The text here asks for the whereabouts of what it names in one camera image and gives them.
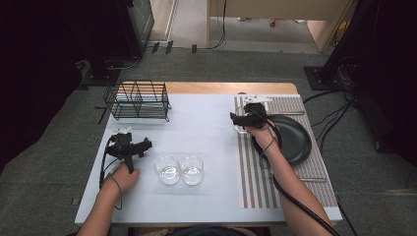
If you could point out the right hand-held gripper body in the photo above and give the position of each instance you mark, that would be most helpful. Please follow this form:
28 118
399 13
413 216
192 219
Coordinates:
255 113

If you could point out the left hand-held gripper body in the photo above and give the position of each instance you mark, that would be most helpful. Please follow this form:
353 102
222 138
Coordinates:
122 141

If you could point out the person's right hand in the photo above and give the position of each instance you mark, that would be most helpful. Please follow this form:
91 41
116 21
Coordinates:
264 137

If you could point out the person's left hand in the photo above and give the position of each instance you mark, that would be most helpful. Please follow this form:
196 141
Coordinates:
124 179

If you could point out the white table cover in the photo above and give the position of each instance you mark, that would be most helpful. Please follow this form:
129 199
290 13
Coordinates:
196 118

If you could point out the black round plate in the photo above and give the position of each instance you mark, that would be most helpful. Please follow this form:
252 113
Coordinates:
295 141

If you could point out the striped woven placemat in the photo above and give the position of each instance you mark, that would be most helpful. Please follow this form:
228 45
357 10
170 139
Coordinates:
314 105

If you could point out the black stand base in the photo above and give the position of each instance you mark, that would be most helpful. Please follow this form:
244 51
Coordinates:
319 78

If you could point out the silver cutlery piece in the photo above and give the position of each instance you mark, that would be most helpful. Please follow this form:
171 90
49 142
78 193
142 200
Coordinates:
314 179

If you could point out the person's dark clothing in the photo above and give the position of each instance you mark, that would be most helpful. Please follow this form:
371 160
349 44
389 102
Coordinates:
203 232

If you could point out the light wooden desk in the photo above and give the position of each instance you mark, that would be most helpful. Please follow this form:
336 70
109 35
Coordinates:
278 8

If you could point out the black curtain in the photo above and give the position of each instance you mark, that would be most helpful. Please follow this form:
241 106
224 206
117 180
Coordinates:
387 65
39 65

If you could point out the dark glass-front cabinet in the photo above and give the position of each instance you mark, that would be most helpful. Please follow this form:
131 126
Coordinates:
141 19

